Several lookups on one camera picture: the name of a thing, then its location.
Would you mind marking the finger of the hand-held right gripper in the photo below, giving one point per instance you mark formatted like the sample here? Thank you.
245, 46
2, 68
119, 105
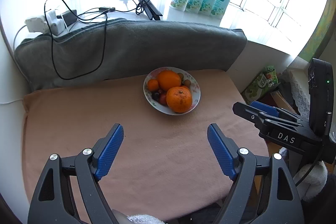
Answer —
262, 106
244, 109

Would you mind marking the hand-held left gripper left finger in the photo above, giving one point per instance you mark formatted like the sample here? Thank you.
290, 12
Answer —
110, 150

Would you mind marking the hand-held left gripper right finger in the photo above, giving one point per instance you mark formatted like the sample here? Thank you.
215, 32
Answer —
220, 150

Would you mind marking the floral white plate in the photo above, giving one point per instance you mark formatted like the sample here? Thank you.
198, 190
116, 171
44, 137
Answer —
195, 90

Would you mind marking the tan longan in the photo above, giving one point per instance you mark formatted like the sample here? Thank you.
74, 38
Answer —
180, 75
187, 81

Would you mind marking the large rough mandarin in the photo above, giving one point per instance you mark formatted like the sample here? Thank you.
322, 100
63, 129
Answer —
179, 99

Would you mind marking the dark brown chestnut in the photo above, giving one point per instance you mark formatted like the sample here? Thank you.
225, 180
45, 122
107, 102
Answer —
156, 95

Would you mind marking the small red cherry tomato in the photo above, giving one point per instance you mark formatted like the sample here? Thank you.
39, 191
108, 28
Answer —
162, 99

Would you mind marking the large smooth orange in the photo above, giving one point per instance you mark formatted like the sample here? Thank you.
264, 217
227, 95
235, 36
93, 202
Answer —
169, 79

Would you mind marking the person's right forearm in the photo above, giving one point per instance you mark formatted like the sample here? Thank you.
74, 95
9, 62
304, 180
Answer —
331, 200

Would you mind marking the person's right hand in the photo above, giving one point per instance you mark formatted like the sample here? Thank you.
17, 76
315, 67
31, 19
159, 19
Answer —
315, 184

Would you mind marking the green printed packet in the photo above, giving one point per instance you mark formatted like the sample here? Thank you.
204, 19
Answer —
256, 88

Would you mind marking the white lace cloth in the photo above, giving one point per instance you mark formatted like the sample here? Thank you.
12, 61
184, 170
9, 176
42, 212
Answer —
299, 92

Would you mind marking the green carton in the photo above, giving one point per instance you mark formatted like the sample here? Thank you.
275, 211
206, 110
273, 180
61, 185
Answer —
270, 77

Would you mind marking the beige blanket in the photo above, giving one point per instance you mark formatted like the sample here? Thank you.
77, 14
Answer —
157, 140

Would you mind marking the white window sill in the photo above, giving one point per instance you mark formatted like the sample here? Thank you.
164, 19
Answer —
189, 20

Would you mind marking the grey folded blanket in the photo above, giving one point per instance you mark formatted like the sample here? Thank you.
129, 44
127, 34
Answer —
157, 45

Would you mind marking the white plug charger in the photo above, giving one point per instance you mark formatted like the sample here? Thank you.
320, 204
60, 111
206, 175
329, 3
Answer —
58, 27
51, 16

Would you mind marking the black power adapter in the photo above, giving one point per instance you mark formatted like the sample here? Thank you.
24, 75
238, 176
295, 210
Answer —
69, 17

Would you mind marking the white power strip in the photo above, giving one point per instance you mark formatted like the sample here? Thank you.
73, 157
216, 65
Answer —
35, 24

